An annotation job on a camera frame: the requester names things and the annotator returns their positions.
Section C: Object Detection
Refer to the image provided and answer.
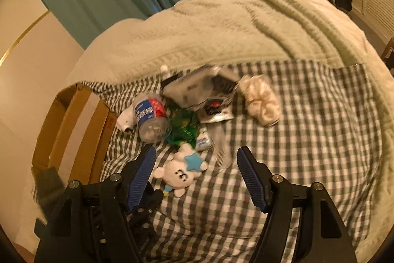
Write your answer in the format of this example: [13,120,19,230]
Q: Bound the green crinkled packet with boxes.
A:
[166,107,200,148]

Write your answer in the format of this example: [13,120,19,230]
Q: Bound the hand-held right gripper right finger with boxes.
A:
[237,146,358,263]

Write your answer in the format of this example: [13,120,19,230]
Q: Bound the grey checked bedsheet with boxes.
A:
[77,61,384,263]

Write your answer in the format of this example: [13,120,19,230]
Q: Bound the pale green blanket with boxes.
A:
[66,0,394,251]

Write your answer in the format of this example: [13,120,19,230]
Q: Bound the clear plastic bottle blue label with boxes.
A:
[132,93,172,143]

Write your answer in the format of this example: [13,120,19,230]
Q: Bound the black striped packet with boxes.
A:
[214,67,239,103]

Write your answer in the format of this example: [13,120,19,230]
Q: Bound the small white tube packet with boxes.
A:
[196,127,213,151]

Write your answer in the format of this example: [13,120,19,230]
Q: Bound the wooden chair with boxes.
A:
[382,38,394,75]

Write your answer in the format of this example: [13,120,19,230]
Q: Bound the white plush toy blue star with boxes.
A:
[152,143,210,198]

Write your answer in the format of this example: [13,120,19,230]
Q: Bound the black and white packet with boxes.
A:
[197,97,235,125]

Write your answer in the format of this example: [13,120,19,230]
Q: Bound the clear plastic comb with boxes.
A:
[212,124,235,172]

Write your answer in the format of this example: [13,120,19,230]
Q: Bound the brown cardboard box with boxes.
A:
[31,86,119,190]

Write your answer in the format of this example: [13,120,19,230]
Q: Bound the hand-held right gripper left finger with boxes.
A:
[34,144,156,263]

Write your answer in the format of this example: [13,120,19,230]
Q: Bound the white fluffy cotton ball bag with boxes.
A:
[238,74,281,128]

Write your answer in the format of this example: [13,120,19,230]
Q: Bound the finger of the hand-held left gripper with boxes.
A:
[128,187,164,254]

